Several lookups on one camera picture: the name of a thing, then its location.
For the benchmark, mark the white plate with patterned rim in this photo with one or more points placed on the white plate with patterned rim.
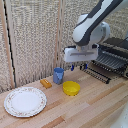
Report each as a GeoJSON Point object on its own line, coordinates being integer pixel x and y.
{"type": "Point", "coordinates": [25, 102]}

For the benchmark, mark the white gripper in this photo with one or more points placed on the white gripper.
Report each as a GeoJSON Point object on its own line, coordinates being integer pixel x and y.
{"type": "Point", "coordinates": [80, 55]}

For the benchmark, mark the blue plastic cup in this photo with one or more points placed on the blue plastic cup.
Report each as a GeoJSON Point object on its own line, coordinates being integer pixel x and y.
{"type": "Point", "coordinates": [58, 76]}

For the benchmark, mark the wooden screen post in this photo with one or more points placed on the wooden screen post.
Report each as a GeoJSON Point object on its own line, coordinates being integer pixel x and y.
{"type": "Point", "coordinates": [60, 33]}
{"type": "Point", "coordinates": [7, 43]}

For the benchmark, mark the yellow plastic bowl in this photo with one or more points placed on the yellow plastic bowl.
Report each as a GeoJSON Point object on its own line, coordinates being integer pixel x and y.
{"type": "Point", "coordinates": [71, 88]}

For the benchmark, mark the ridged metal drain tray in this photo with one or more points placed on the ridged metal drain tray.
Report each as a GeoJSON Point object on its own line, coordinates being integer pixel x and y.
{"type": "Point", "coordinates": [111, 61]}

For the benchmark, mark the orange rectangular block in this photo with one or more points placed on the orange rectangular block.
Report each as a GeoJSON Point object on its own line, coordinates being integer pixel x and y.
{"type": "Point", "coordinates": [46, 83]}

